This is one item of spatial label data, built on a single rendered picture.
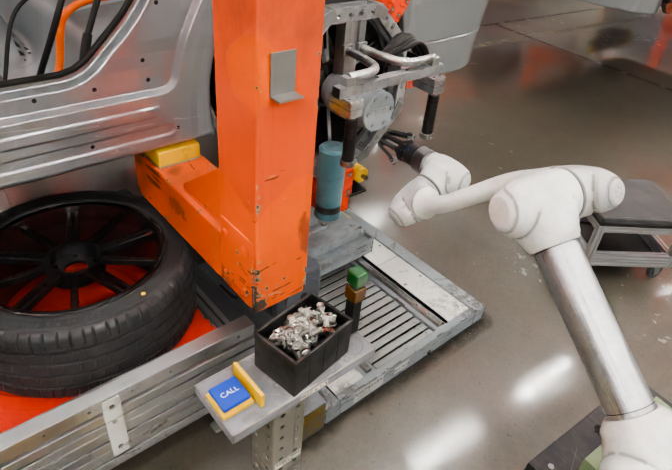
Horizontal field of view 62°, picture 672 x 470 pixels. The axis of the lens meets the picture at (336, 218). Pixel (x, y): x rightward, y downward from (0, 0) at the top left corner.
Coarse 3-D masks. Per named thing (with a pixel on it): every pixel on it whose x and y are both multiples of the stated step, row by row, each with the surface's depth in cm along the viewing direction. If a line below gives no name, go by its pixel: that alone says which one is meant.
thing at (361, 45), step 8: (360, 24) 166; (360, 32) 167; (360, 40) 169; (360, 48) 169; (368, 48) 167; (376, 56) 165; (384, 56) 163; (392, 56) 162; (424, 56) 165; (432, 56) 166; (400, 64) 162; (408, 64) 162; (416, 64) 163; (432, 64) 167
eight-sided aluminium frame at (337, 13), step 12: (360, 0) 169; (372, 0) 170; (324, 12) 156; (336, 12) 158; (348, 12) 161; (360, 12) 166; (372, 12) 168; (384, 12) 170; (324, 24) 157; (384, 24) 173; (396, 24) 176; (384, 36) 181; (396, 96) 194; (396, 108) 196; (360, 132) 200; (372, 132) 197; (384, 132) 199; (360, 144) 199; (372, 144) 198; (360, 156) 196
